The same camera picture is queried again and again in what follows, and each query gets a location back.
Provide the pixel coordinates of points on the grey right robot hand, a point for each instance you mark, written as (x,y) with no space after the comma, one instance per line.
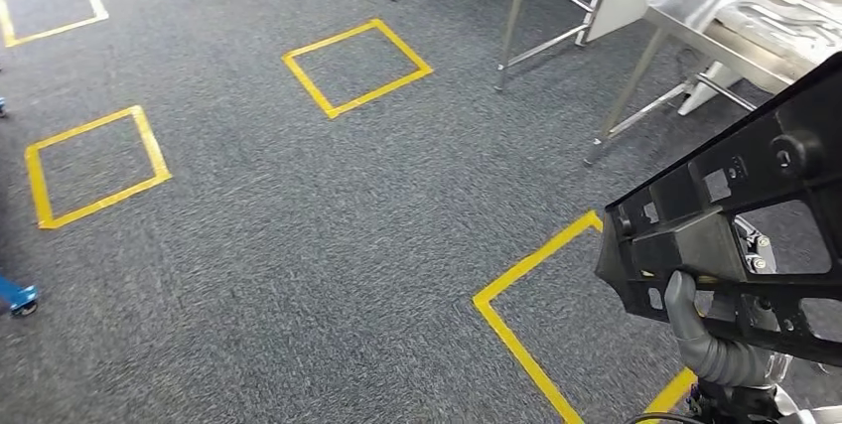
(681,302)

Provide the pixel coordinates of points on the black plastic plate bracket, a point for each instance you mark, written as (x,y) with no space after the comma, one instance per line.
(691,237)

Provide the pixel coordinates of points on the stainless steel workbench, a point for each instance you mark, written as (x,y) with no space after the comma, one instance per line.
(697,0)

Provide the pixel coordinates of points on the yellow floor tape square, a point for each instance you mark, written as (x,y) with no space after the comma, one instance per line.
(487,304)
(332,112)
(47,220)

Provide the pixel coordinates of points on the white wedge-shaped object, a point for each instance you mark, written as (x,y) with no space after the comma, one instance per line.
(707,92)

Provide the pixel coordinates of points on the stainless steel table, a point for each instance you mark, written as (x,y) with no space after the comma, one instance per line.
(513,26)

